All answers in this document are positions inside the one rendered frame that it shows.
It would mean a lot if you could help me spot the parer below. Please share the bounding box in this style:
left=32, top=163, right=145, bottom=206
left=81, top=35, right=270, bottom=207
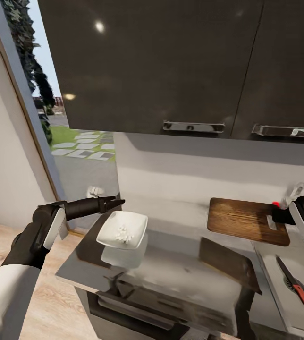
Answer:
left=277, top=256, right=304, bottom=303

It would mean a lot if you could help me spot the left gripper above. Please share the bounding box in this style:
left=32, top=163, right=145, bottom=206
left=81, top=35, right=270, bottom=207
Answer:
left=77, top=196, right=125, bottom=217

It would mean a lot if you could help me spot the cutting board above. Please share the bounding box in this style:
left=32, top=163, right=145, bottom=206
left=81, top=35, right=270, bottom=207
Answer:
left=207, top=198, right=291, bottom=247

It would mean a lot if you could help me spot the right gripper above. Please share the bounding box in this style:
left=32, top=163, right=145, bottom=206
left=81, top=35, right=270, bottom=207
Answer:
left=272, top=209, right=296, bottom=225

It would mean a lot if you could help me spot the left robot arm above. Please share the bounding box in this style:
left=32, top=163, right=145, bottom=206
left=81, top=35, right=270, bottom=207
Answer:
left=0, top=186, right=125, bottom=340

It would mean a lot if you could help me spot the bowl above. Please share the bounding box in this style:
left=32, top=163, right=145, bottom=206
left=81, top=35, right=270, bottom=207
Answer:
left=96, top=211, right=148, bottom=250

